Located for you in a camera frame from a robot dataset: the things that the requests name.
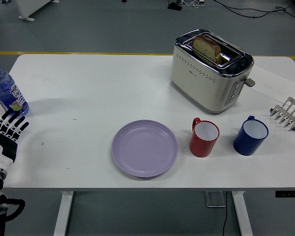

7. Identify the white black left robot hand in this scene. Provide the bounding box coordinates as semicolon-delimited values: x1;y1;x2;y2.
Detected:
0;110;30;171

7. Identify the purple round plate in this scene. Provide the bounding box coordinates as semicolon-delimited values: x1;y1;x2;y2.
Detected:
111;119;179;178

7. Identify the grey floor plate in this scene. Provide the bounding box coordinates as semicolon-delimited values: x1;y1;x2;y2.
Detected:
203;191;228;208

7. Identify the clear blue-capped water bottle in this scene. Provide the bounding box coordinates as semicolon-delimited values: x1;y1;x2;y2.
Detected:
0;58;30;118

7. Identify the white table leg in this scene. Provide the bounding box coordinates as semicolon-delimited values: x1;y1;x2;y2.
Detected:
53;191;75;236
230;191;254;236

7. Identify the white furniture base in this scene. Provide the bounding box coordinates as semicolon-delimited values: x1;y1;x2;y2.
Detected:
15;0;60;22

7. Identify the red mug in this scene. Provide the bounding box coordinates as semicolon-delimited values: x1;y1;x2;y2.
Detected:
189;117;221;158

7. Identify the cream silver toaster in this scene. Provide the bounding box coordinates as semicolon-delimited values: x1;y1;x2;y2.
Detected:
170;29;257;116

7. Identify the black power adapter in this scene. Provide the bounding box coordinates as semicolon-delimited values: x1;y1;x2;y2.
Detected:
167;2;183;11

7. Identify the brown bread slice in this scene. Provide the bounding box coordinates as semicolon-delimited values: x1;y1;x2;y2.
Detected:
192;34;222;63

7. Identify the blue mug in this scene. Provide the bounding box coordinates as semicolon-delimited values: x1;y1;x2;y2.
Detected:
233;115;270;156

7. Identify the white paper sheet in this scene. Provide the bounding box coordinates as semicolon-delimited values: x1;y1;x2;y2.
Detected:
250;65;295;102

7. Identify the silver metal toast rack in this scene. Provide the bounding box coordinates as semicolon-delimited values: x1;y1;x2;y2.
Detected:
269;96;295;133

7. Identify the black table control panel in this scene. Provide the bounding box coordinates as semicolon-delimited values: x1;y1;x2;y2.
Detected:
275;190;295;198

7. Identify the thin black power cord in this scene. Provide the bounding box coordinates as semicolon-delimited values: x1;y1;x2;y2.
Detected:
221;191;230;236

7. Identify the white floor cable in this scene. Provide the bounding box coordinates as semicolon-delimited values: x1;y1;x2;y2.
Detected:
181;0;205;8

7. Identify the long black floor cable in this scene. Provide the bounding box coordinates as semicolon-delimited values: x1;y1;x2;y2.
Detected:
212;0;295;19

